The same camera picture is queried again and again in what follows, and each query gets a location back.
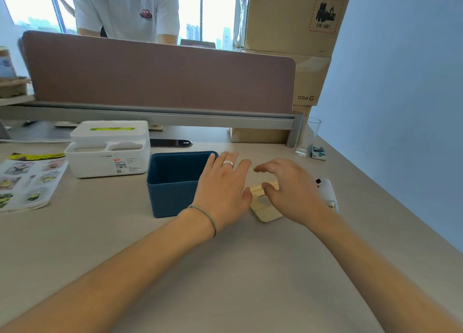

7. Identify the person's left forearm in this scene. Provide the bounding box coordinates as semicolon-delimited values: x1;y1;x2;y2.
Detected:
0;207;217;333

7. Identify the white tissue box organizer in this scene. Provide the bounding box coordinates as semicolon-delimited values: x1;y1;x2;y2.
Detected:
64;120;151;179

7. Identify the cartoon sticker sheet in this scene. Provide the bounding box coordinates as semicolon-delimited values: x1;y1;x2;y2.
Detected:
0;153;69;215

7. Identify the black flat phone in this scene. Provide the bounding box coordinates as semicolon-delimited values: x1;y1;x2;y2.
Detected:
150;139;192;148

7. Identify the large cardboard box with label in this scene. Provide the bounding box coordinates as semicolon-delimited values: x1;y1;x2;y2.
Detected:
245;0;351;58

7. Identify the blue plastic storage box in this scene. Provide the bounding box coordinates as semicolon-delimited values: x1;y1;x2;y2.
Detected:
146;151;219;219

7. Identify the light wooden stand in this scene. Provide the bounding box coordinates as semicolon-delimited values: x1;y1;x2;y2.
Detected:
245;181;284;223

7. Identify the person's right hand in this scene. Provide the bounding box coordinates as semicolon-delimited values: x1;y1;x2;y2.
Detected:
253;158;328;229

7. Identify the grey divider rail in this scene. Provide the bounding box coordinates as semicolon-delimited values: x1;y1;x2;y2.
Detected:
0;101;305;149

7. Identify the window frame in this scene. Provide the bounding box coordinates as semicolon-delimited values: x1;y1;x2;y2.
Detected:
46;0;68;35

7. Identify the person's right forearm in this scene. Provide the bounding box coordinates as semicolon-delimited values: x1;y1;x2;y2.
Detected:
307;209;463;333

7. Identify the plastic-wrapped cardboard box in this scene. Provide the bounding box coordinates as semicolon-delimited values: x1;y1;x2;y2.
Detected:
232;0;251;52

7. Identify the white marker pen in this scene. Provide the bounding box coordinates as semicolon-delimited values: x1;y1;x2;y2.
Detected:
315;178;339;213

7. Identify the grey wrist band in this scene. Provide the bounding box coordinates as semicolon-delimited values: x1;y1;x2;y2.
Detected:
187;205;218;238

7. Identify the woven basket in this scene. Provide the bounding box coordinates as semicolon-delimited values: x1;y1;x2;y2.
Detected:
0;76;32;99

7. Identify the brown desk divider panel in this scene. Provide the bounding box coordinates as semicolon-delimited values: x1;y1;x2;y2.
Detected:
18;30;296;114

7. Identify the clear drinking glass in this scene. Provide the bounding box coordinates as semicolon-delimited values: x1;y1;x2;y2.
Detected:
295;117;322;158

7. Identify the grey monitor base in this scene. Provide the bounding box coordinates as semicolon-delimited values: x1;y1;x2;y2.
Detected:
0;120;73;144

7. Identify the person's left hand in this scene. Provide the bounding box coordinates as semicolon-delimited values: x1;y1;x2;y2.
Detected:
191;152;253;233

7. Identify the pale paper bag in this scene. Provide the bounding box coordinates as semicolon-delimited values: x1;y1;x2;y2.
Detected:
0;46;18;81

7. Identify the flat cardboard box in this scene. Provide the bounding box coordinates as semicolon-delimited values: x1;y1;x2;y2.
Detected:
229;127;290;144

